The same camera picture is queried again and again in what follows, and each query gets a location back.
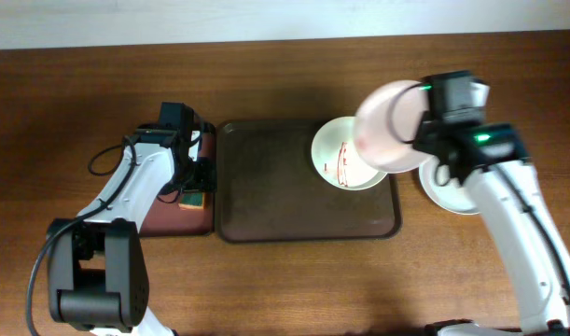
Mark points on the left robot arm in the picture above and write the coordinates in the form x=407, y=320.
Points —
x=97, y=277

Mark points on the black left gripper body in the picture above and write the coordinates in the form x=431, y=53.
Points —
x=200, y=177

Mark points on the white plate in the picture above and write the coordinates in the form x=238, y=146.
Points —
x=443, y=190

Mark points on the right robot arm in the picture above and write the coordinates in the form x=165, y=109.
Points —
x=492, y=165

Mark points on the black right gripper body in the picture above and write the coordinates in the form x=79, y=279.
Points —
x=424, y=132

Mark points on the green orange sponge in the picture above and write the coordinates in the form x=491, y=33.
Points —
x=192, y=200

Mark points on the cream plate with red sauce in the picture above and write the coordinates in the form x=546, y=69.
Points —
x=336, y=160

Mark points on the pink plate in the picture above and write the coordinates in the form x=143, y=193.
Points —
x=386, y=124

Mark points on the large brown tray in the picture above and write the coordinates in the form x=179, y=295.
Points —
x=269, y=191

